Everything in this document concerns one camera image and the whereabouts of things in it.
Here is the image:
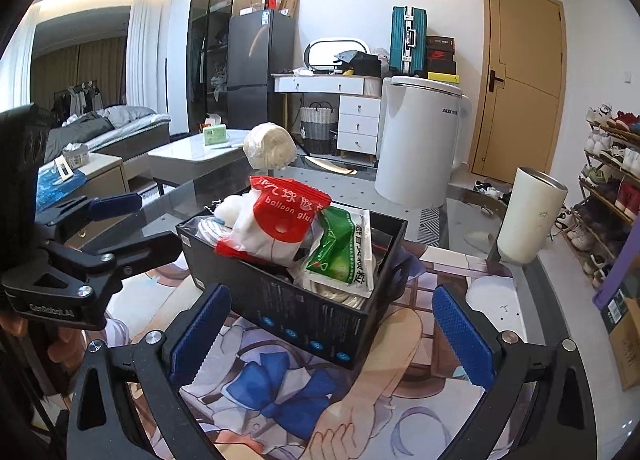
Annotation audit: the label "cream yarn bundle in bag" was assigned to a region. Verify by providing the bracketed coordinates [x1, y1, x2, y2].
[243, 122, 297, 170]

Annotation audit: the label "person's left hand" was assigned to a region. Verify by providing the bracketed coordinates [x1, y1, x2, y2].
[1, 312, 86, 373]

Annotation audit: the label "white coffee table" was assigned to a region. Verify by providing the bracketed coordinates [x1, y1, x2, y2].
[148, 129, 250, 195]

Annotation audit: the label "cream cylindrical bin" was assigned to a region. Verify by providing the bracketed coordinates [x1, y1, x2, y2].
[497, 167, 568, 265]

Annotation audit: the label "dark glass cabinet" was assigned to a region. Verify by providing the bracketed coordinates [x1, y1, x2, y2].
[186, 0, 262, 133]

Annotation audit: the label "green white packet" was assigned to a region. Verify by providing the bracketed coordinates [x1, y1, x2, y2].
[302, 205, 375, 299]

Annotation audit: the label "white tall appliance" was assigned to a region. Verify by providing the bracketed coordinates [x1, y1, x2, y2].
[374, 76, 465, 209]

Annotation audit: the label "red white balloon glue bag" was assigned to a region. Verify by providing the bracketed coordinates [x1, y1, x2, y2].
[215, 175, 331, 266]

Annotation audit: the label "grey bed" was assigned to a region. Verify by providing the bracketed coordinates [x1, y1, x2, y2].
[44, 105, 170, 163]

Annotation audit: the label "white plush toy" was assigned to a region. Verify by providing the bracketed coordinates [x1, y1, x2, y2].
[214, 194, 250, 228]

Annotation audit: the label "wooden shoe rack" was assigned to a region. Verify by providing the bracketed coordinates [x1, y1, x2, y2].
[556, 103, 639, 288]

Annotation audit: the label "wooden door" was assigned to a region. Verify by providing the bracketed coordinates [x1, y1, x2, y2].
[469, 0, 566, 183]

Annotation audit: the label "purple box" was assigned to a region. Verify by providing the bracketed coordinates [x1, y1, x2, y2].
[592, 220, 640, 311]

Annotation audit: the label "stacked shoe boxes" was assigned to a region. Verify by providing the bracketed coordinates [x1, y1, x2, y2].
[426, 36, 460, 84]

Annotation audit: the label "anime print desk mat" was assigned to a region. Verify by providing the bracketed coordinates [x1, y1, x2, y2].
[98, 239, 532, 460]

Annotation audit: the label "teal suitcase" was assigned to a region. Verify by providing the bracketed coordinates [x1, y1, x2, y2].
[390, 6, 427, 78]

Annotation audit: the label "brown cardboard box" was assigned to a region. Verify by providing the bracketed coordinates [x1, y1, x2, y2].
[602, 295, 640, 391]

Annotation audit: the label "oval mirror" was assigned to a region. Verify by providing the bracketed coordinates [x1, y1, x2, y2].
[303, 38, 370, 74]

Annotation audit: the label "bagged grey striped cloth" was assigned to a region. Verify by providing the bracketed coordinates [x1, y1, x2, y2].
[195, 215, 231, 249]

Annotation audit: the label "black cardboard box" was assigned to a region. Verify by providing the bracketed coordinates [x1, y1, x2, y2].
[177, 211, 410, 369]

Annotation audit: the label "white drawer desk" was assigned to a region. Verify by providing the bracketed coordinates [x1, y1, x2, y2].
[274, 74, 382, 158]

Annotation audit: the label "black refrigerator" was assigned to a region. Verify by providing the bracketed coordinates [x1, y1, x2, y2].
[227, 10, 296, 130]

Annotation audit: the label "green tissue box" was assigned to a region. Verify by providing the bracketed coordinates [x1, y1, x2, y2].
[202, 124, 228, 146]

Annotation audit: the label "woven laundry basket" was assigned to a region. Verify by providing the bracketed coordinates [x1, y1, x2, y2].
[299, 102, 338, 155]

